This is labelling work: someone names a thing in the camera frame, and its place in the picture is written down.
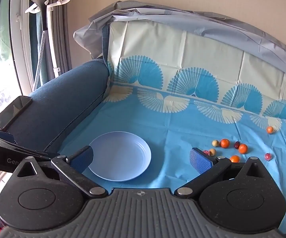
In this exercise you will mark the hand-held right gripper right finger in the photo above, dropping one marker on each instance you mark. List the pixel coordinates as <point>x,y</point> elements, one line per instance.
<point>200,162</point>

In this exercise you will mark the white window frame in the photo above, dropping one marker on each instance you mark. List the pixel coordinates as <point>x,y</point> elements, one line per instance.
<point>21,54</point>

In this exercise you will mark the light blue plate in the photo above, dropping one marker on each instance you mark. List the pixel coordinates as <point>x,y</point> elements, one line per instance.
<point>123,153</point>

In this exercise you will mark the small red fruit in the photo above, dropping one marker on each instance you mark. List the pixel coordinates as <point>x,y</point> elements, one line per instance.
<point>268,156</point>
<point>206,152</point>

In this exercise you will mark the dark red plum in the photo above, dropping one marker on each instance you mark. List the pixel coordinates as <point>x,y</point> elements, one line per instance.
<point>236,144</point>

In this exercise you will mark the round beige fruit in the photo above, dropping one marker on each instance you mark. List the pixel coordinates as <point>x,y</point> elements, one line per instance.
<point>215,143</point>
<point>212,152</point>

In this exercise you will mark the grey cover sheet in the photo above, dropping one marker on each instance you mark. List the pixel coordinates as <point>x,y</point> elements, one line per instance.
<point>207,22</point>

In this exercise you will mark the blue fan-printed cloth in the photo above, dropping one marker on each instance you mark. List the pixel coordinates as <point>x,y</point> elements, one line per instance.
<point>170,119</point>

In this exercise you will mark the orange tangerine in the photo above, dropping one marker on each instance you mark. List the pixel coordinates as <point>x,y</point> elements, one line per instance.
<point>235,158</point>
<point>225,143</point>
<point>270,130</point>
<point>243,148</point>

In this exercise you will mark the garment steamer with stand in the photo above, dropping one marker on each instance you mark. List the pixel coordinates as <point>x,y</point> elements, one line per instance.
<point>52,42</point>

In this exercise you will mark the black smartphone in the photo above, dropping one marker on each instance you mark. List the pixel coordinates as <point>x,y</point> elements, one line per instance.
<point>11,112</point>

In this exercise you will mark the blue fabric sofa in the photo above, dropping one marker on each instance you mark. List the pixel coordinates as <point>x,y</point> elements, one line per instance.
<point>58,99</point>

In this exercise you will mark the grey curtain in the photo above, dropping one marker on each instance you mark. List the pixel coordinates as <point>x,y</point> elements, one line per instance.
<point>64,42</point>

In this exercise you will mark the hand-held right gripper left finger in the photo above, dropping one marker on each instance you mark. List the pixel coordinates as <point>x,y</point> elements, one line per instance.
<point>82,160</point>

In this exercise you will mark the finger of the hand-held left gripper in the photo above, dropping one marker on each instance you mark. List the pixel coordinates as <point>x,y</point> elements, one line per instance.
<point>14,147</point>

